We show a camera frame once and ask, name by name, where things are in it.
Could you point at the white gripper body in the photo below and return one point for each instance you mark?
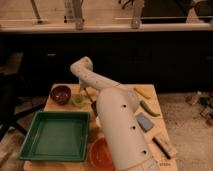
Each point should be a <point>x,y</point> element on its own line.
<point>83,84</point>

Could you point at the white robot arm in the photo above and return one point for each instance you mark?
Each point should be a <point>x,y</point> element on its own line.
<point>116,105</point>

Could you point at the light green small cup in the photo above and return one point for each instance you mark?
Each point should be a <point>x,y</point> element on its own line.
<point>78,100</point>

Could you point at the white cup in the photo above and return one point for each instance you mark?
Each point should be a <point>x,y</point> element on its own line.
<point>98,122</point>

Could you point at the dark red bowl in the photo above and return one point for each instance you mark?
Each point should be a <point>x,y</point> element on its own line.
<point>60,94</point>

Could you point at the green plastic tray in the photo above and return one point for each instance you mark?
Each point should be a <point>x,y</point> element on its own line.
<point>56,136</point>

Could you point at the green pepper toy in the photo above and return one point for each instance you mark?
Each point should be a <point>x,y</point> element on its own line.
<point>144,105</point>

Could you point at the black office chair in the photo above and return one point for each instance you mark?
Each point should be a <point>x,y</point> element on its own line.
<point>11,84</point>

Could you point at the blue sponge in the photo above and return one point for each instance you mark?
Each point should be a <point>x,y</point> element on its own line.
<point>145,123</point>

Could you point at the orange bowl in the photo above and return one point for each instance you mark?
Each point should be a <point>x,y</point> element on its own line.
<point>99,156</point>

